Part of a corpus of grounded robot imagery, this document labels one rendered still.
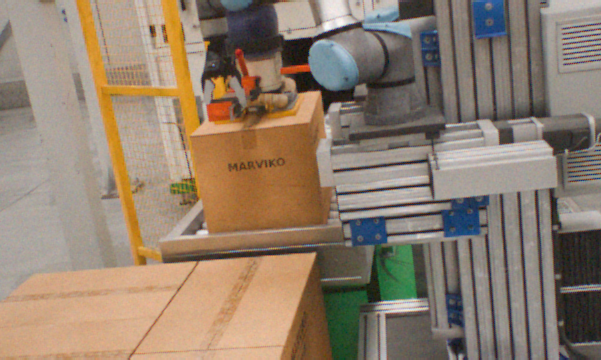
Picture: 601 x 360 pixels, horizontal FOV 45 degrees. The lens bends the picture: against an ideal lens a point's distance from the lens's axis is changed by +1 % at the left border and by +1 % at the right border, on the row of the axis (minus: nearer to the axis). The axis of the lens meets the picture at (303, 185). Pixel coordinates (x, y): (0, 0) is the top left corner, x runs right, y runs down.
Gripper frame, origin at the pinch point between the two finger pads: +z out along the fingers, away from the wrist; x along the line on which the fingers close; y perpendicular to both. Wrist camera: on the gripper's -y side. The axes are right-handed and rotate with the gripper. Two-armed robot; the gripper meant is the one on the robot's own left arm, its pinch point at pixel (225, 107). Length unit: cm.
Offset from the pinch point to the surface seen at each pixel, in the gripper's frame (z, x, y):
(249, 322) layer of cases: 53, -2, -27
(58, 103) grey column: 6, 94, 102
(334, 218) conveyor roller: 54, -21, 54
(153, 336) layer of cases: 53, 23, -30
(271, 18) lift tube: -20, -9, 55
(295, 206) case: 41, -11, 30
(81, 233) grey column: 65, 98, 102
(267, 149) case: 20.3, -4.7, 30.2
